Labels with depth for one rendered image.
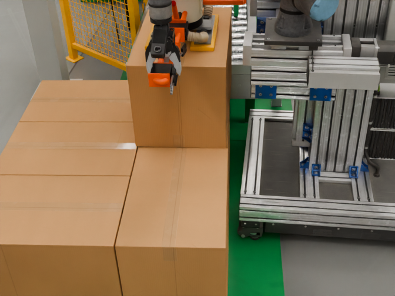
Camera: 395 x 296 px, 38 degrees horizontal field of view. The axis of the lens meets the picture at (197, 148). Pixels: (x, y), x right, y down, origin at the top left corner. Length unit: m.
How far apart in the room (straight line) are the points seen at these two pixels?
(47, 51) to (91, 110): 1.17
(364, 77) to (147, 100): 0.87
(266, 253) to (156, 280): 0.75
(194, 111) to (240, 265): 0.78
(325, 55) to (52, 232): 1.25
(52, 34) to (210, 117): 1.72
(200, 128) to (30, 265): 0.87
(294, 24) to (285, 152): 0.95
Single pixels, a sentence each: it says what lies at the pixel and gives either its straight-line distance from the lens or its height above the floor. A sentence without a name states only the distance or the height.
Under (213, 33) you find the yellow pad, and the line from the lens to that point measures 2.50.
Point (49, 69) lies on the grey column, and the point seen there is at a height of 0.21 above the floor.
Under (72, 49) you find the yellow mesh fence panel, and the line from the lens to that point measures 4.50.
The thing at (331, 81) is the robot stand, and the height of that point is 0.91.
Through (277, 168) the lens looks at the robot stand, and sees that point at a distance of 2.93.
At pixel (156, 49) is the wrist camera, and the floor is 1.21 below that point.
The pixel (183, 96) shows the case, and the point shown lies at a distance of 2.35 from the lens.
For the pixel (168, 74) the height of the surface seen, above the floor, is 1.09.
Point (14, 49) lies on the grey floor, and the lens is 4.86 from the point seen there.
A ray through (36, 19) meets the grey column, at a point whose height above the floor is 0.57.
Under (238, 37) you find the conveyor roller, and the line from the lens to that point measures 3.47.
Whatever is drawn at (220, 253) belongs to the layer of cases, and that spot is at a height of 0.52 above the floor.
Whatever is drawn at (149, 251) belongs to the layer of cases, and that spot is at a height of 0.52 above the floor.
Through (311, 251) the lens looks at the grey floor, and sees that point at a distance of 2.81.
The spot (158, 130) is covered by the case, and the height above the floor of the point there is 0.63.
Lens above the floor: 2.02
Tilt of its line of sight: 36 degrees down
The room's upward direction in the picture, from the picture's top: 2 degrees counter-clockwise
